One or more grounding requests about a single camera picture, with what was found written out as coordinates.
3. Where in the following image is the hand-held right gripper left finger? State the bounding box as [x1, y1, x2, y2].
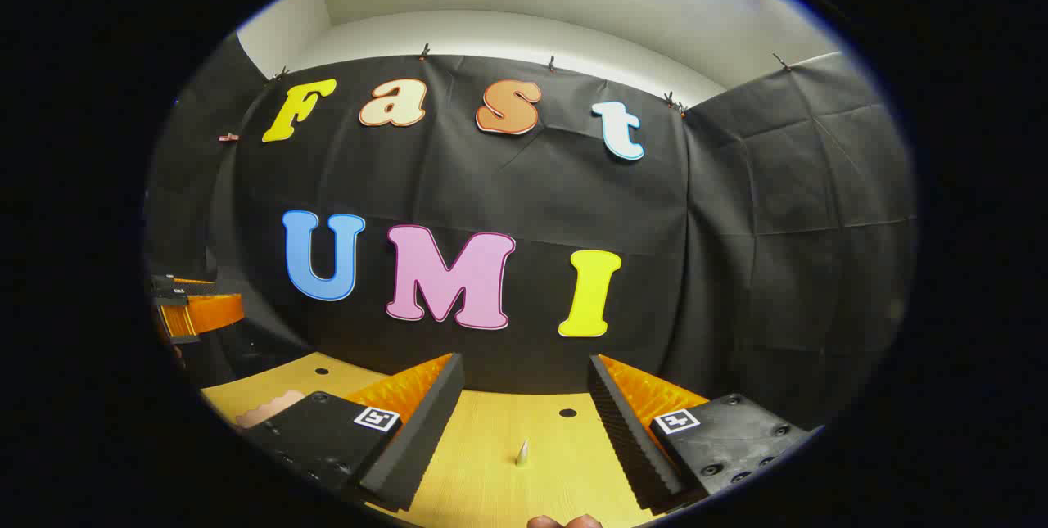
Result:
[237, 352, 466, 512]

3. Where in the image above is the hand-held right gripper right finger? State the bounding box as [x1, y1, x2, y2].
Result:
[587, 353, 823, 512]

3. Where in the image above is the pink suitcase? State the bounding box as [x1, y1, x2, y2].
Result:
[236, 390, 306, 430]

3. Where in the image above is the black backdrop cloth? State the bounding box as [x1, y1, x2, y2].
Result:
[146, 33, 918, 431]

